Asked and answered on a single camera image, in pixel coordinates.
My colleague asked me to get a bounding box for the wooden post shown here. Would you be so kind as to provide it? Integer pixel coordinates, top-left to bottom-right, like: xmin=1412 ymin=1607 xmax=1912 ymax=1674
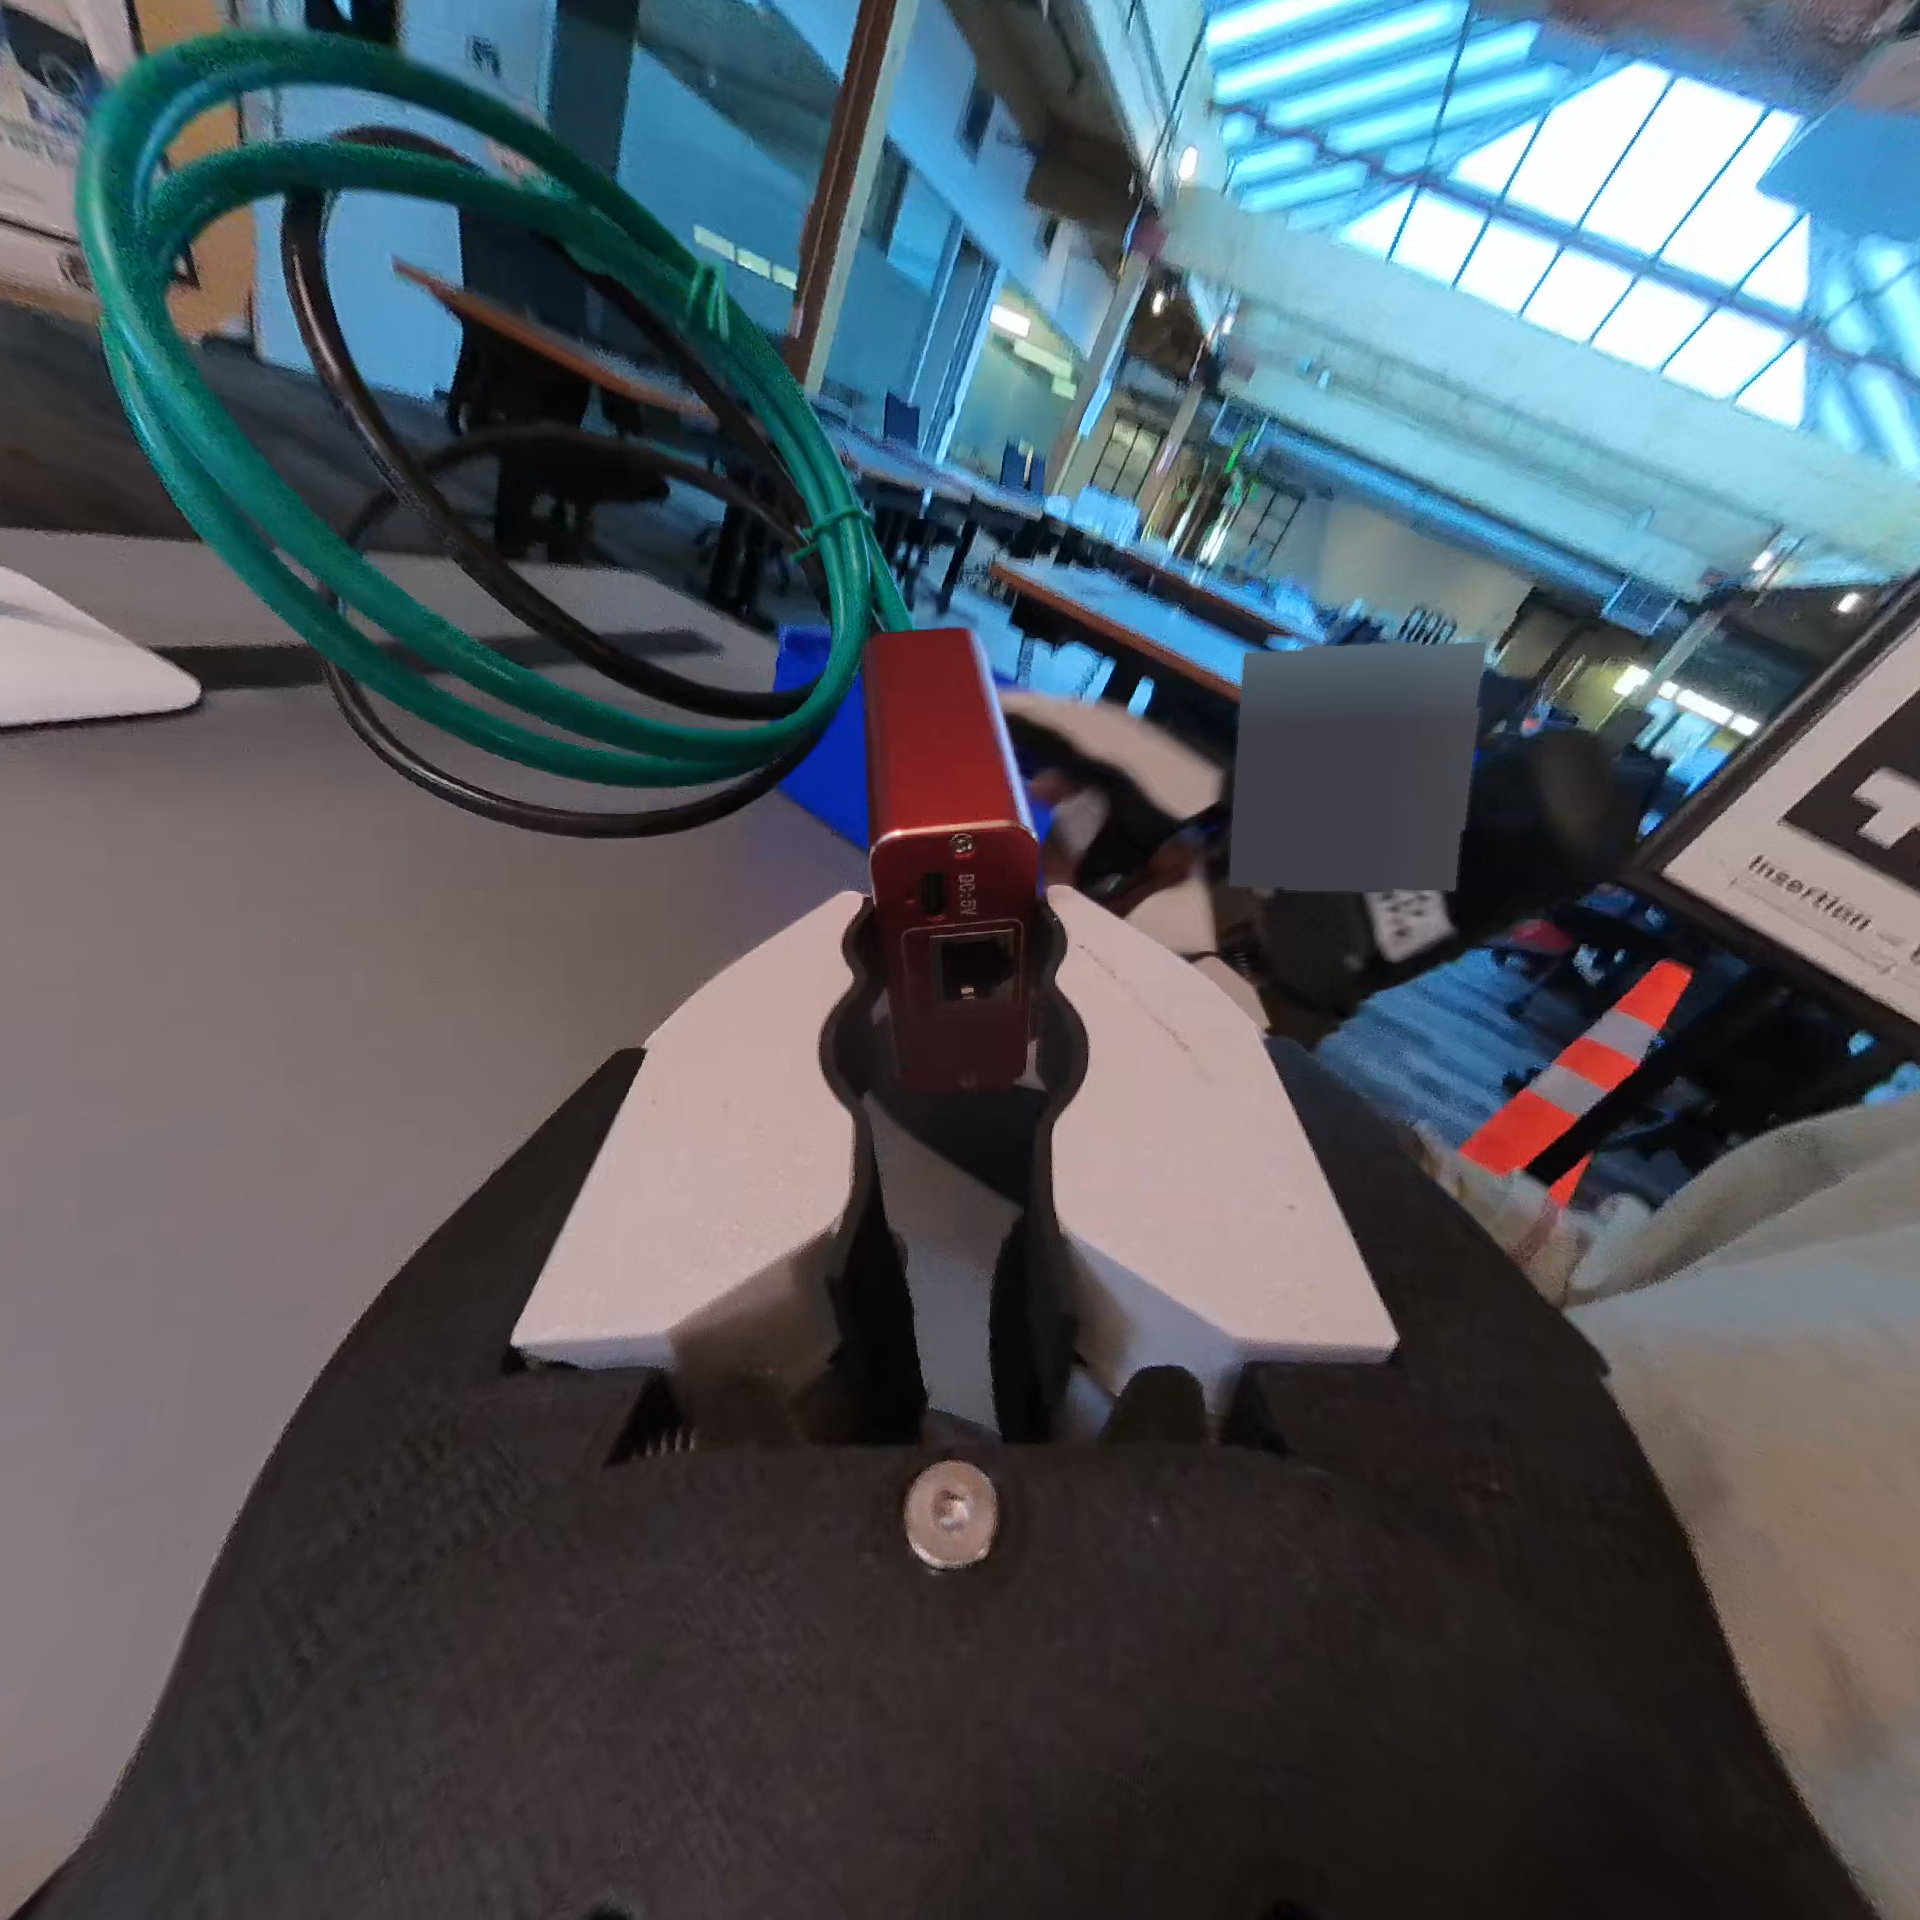
xmin=784 ymin=0 xmax=920 ymax=386

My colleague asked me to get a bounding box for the green ethernet cable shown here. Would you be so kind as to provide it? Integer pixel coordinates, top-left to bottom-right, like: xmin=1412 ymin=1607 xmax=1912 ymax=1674
xmin=74 ymin=30 xmax=920 ymax=794

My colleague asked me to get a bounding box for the person's pale sweater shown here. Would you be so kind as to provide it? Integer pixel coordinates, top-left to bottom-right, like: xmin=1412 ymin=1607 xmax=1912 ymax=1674
xmin=1558 ymin=1092 xmax=1920 ymax=1920

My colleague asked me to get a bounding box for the black framed marker sign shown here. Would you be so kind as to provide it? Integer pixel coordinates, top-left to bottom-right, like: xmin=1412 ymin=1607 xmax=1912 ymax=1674
xmin=1626 ymin=576 xmax=1920 ymax=1051

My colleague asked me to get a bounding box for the white ceiling projector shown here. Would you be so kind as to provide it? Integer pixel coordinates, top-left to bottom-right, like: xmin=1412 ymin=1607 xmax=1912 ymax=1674
xmin=1758 ymin=82 xmax=1920 ymax=250

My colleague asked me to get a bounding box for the black ethernet cable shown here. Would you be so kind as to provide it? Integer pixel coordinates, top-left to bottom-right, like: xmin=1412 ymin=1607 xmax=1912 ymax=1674
xmin=281 ymin=127 xmax=876 ymax=838

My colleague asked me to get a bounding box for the orange traffic cone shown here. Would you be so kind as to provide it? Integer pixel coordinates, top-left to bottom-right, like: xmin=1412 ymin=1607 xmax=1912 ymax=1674
xmin=1456 ymin=959 xmax=1695 ymax=1205

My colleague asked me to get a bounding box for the grey desk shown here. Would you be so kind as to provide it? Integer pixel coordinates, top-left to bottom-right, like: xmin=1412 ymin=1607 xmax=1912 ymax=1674
xmin=0 ymin=526 xmax=902 ymax=1920

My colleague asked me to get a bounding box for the blue plastic bin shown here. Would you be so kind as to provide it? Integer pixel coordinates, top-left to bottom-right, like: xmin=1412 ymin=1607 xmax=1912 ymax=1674
xmin=767 ymin=626 xmax=881 ymax=852

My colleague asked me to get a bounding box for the black tape strip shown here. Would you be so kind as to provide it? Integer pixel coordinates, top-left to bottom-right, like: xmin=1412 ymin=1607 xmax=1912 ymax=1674
xmin=150 ymin=626 xmax=725 ymax=694

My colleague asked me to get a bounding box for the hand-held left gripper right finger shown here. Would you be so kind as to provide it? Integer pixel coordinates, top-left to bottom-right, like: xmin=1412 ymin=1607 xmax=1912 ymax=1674
xmin=1037 ymin=884 xmax=1404 ymax=1389

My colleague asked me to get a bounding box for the red ethernet splitter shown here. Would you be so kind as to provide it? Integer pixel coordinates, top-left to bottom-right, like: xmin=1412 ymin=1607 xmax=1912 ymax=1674
xmin=861 ymin=626 xmax=1046 ymax=1095

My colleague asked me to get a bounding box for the black office chair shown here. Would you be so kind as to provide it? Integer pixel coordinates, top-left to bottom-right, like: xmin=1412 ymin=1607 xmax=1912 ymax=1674
xmin=438 ymin=195 xmax=674 ymax=570

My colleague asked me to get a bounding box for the wooden office table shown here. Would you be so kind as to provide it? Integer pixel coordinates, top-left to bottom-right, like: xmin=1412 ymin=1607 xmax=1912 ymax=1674
xmin=986 ymin=550 xmax=1249 ymax=707
xmin=391 ymin=256 xmax=722 ymax=442

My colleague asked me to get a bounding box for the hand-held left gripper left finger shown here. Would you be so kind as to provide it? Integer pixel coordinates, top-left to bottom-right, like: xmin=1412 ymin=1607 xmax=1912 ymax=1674
xmin=510 ymin=890 xmax=880 ymax=1378

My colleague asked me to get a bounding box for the instruction sign on white stand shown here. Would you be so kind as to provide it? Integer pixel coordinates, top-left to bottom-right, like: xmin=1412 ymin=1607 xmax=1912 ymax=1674
xmin=0 ymin=0 xmax=260 ymax=731

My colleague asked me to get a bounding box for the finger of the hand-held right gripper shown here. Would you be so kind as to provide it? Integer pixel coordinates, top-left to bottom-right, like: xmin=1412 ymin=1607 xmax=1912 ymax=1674
xmin=1118 ymin=878 xmax=1234 ymax=970
xmin=997 ymin=693 xmax=1225 ymax=824

